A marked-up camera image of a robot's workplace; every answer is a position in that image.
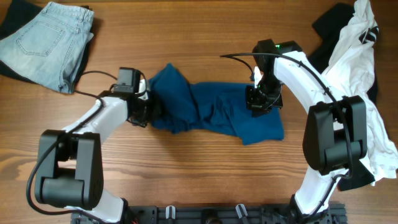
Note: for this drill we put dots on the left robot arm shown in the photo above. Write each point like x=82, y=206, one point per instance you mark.
x=68, y=176

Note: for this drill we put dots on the dark blue shirt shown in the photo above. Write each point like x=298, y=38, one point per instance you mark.
x=216, y=106

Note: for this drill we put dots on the light blue folded jeans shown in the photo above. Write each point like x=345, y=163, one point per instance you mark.
x=48, y=50

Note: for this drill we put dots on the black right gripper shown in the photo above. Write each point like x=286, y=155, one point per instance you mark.
x=252, y=102

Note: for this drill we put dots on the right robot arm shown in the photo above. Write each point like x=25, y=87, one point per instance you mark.
x=335, y=136

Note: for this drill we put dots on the black garment at right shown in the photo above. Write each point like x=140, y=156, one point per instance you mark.
x=328, y=27

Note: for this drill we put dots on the black folded garment under jeans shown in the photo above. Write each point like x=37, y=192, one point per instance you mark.
x=19, y=13

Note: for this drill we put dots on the white shirt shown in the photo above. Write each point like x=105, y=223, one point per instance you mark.
x=351, y=70

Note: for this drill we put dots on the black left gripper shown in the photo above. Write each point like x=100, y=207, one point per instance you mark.
x=134, y=121

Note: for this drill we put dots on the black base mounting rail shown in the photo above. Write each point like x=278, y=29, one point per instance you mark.
x=266, y=214

